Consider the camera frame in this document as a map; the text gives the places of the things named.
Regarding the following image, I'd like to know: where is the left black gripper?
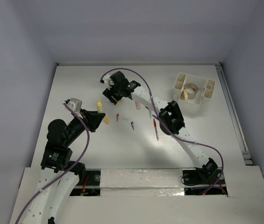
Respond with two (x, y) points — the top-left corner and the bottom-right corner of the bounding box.
(64, 107), (105, 145)

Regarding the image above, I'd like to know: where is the yellow highlighter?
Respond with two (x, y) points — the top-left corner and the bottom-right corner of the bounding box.
(97, 99), (103, 113)

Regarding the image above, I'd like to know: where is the beige masking tape roll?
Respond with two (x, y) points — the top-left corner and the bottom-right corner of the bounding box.
(181, 89), (189, 101)

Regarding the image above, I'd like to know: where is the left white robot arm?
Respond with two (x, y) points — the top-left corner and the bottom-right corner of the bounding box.
(21, 109), (105, 224)

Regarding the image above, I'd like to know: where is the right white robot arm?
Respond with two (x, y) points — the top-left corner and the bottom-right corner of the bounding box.
(100, 69), (218, 184)

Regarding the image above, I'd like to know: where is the orange highlighter cap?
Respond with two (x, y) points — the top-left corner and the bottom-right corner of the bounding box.
(103, 117), (109, 125)

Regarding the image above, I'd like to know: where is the pink highlighter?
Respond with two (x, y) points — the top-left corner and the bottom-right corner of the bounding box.
(135, 101), (141, 110)

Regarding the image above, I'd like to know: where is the red pen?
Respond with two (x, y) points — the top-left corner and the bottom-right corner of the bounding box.
(153, 119), (159, 141)

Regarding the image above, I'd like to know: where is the white desk organizer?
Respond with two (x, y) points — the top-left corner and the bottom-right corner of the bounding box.
(172, 72), (216, 113)

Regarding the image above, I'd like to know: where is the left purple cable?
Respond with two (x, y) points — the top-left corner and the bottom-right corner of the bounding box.
(14, 102), (91, 224)

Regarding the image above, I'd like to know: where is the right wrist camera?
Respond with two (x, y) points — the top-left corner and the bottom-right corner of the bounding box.
(100, 74), (112, 89)

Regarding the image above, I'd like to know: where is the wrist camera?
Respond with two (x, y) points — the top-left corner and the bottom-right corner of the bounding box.
(100, 74), (112, 89)
(65, 98), (82, 112)

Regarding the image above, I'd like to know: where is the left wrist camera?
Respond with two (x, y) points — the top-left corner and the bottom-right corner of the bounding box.
(65, 98), (82, 112)

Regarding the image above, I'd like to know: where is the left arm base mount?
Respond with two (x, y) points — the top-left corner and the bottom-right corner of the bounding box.
(70, 169), (101, 196)

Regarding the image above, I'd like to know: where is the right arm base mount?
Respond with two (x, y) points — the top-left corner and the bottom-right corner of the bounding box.
(180, 169), (228, 196)

